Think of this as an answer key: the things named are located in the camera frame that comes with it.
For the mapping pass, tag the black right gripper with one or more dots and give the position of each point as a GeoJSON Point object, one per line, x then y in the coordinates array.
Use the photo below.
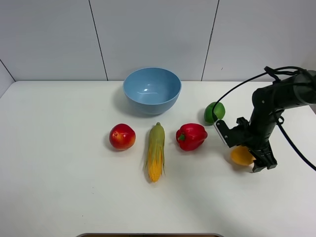
{"type": "Point", "coordinates": [255, 135]}

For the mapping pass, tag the corn cob with husk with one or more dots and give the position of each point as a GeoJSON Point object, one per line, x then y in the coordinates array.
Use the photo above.
{"type": "Point", "coordinates": [155, 158]}

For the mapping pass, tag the red apple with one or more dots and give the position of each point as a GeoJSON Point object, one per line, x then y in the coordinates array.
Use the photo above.
{"type": "Point", "coordinates": [122, 137]}

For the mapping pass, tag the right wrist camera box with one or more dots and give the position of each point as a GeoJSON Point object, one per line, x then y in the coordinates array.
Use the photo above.
{"type": "Point", "coordinates": [223, 131]}

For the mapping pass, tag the red bell pepper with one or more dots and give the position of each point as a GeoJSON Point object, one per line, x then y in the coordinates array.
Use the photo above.
{"type": "Point", "coordinates": [190, 136]}

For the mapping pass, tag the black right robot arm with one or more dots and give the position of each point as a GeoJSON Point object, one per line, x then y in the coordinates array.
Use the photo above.
{"type": "Point", "coordinates": [293, 87]}

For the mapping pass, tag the yellow mango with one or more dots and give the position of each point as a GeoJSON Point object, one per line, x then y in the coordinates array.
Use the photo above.
{"type": "Point", "coordinates": [241, 155]}

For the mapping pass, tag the blue plastic bowl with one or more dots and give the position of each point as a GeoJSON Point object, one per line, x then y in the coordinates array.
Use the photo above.
{"type": "Point", "coordinates": [152, 91]}

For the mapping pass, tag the green lime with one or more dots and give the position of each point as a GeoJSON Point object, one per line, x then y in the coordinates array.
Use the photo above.
{"type": "Point", "coordinates": [219, 112]}

